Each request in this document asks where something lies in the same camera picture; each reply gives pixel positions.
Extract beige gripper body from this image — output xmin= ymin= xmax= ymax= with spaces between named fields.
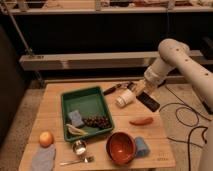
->
xmin=135 ymin=79 xmax=154 ymax=96

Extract black rectangular eraser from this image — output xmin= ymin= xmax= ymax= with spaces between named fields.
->
xmin=137 ymin=92 xmax=160 ymax=112

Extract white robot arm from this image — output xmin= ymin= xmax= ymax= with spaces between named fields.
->
xmin=136 ymin=38 xmax=213 ymax=171

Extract small metal cup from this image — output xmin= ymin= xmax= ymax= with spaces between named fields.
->
xmin=72 ymin=140 xmax=87 ymax=156

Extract small dark metal clip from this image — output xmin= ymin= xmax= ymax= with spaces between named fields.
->
xmin=123 ymin=81 xmax=136 ymax=91

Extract orange carrot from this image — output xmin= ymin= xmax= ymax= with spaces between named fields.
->
xmin=129 ymin=117 xmax=154 ymax=126

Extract long grey metal beam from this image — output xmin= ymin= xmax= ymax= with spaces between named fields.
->
xmin=18 ymin=50 xmax=213 ymax=72

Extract green plastic tray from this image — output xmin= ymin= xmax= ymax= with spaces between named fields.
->
xmin=61 ymin=86 xmax=114 ymax=142

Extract bunch of dark grapes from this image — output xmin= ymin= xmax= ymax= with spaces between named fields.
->
xmin=83 ymin=116 xmax=110 ymax=129

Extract red-brown bowl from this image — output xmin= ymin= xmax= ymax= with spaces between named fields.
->
xmin=106 ymin=132 xmax=136 ymax=165

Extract yellow banana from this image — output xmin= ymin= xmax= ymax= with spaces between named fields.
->
xmin=67 ymin=124 xmax=87 ymax=135

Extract metal fork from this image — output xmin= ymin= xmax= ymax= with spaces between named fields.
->
xmin=60 ymin=156 xmax=94 ymax=166

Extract orange apple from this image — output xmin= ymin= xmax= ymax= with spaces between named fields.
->
xmin=39 ymin=131 xmax=54 ymax=147

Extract grey blue cloth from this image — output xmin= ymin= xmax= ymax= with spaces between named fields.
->
xmin=30 ymin=145 xmax=56 ymax=171

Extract dark handled knife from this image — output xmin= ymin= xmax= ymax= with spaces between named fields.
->
xmin=103 ymin=84 xmax=121 ymax=95

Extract black floor cables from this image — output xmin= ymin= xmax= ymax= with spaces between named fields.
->
xmin=158 ymin=84 xmax=213 ymax=151

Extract upper metal shelf rail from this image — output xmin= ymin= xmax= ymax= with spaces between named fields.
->
xmin=0 ymin=0 xmax=213 ymax=15

